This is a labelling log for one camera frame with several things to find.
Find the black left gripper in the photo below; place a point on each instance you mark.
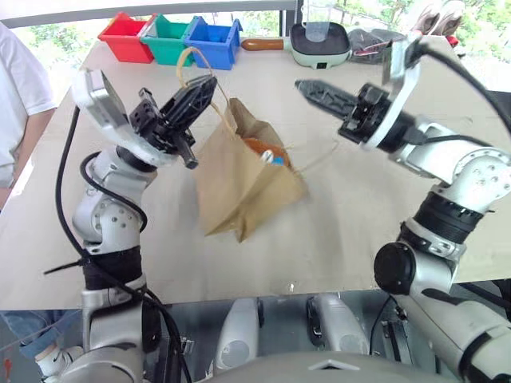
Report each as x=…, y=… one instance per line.
x=157, y=127

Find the person in white shirt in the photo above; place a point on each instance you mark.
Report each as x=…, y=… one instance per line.
x=18, y=99

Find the grey robot torso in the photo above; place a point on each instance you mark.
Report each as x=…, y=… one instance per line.
x=319, y=369

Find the silver right robot leg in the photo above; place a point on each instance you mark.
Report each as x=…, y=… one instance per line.
x=339, y=323

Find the blue plastic bin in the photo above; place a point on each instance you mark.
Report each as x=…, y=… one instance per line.
x=211, y=46

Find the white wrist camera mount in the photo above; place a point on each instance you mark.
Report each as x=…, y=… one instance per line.
x=101, y=105
x=403, y=76

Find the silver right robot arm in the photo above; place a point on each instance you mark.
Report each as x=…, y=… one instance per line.
x=471, y=175

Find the red plastic bin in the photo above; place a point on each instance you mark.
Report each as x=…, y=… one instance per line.
x=125, y=38

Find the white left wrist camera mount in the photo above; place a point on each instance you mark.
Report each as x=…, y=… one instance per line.
x=101, y=105

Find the silver robot leg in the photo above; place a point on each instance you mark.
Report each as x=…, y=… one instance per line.
x=339, y=323
x=239, y=331

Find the orange plush toy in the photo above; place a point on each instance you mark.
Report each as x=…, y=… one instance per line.
x=259, y=144

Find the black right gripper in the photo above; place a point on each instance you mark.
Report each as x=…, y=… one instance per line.
x=361, y=115

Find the silver left robot leg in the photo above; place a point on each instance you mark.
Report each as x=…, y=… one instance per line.
x=239, y=331

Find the grey window railing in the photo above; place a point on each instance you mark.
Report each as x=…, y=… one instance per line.
x=139, y=10

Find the white sneaker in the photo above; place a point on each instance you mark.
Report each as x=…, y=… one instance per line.
x=56, y=359

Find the green plastic bin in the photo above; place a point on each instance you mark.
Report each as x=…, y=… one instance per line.
x=169, y=42

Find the brown paper bag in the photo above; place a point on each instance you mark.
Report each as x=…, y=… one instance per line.
x=235, y=191

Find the black plastic bag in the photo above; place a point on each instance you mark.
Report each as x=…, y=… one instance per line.
x=369, y=44

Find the clear measuring cup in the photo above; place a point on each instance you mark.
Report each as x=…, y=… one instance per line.
x=317, y=24

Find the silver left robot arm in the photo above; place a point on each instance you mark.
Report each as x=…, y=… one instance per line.
x=113, y=223

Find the green square frying pan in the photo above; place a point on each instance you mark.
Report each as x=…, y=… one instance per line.
x=319, y=50

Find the pair of pink shoes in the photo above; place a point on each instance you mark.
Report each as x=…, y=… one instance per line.
x=437, y=16

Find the blue and white plush toy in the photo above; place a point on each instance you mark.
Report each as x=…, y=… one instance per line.
x=275, y=159

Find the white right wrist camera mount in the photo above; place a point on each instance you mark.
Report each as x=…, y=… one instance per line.
x=403, y=76

